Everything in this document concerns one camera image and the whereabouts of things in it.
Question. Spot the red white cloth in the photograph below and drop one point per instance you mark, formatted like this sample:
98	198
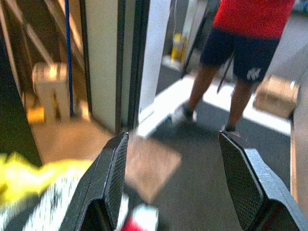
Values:
138	220

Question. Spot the cardboard box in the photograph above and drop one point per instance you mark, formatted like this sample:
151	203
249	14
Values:
274	97

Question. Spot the grey white striped cloth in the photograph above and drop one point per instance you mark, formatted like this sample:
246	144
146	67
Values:
45	207

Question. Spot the person in red shirt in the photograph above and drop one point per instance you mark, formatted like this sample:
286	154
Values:
240	48

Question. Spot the brown floor mat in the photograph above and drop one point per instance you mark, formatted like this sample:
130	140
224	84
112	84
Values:
149	168

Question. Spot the wooden stool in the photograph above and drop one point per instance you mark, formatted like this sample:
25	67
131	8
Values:
51	91

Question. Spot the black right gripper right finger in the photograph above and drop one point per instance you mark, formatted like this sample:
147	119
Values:
250	183

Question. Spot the dark door frame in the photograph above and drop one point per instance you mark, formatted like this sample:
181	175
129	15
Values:
128	65

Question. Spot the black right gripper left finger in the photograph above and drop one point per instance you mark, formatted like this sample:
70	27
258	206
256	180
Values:
96	190

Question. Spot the yellow cloth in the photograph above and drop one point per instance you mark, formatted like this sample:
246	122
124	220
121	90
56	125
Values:
21	175

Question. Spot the yellow bottle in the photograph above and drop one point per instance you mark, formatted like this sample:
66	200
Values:
178	47

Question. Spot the blue pole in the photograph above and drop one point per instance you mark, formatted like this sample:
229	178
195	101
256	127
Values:
69	57

